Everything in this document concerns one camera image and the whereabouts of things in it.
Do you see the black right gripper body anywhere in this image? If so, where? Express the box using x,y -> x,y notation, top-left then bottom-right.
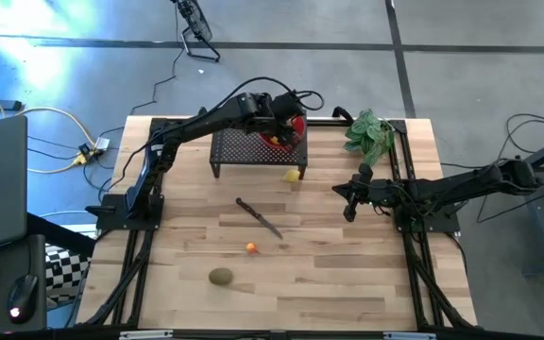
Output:
343,163 -> 391,223

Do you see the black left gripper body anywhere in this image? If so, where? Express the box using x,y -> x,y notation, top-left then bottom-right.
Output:
271,92 -> 307,138

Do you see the red plastic colander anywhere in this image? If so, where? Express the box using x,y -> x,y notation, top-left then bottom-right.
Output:
258,114 -> 309,153

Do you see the black perforated metal shelf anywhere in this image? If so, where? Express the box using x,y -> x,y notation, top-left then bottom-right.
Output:
209,107 -> 309,179

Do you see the variegated green potted plant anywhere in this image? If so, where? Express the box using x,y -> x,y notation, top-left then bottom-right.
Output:
344,109 -> 396,166

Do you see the whole green-brown kiwi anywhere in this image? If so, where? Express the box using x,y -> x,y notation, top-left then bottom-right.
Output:
208,266 -> 234,286

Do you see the grey power adapter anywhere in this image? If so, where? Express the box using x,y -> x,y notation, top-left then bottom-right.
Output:
76,136 -> 111,166

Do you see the black-white checkerboard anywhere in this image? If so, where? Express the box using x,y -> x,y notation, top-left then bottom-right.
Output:
44,243 -> 93,308

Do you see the black computer mouse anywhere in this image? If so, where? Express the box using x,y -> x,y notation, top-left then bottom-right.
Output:
6,274 -> 40,325

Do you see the black computer desk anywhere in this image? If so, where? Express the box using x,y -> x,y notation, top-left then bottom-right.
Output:
0,233 -> 49,334

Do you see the black aluminium rig frame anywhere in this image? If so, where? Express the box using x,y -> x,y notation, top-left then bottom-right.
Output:
76,116 -> 480,332

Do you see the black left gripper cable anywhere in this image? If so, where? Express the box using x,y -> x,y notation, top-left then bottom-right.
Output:
212,76 -> 325,112

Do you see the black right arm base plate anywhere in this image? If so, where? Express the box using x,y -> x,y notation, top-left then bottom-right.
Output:
392,195 -> 462,235

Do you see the black-handled kitchen knife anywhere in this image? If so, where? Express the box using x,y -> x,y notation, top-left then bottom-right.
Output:
235,196 -> 284,241

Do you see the black power cable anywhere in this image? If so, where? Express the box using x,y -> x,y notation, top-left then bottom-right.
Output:
441,111 -> 544,224
129,4 -> 181,117

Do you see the silver rig bracket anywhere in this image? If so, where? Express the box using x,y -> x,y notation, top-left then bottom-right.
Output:
119,330 -> 174,340
383,331 -> 437,340

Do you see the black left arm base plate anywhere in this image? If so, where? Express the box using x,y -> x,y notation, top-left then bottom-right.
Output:
85,193 -> 165,232

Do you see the yellow extension cable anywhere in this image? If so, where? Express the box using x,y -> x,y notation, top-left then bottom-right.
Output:
0,77 -> 98,175

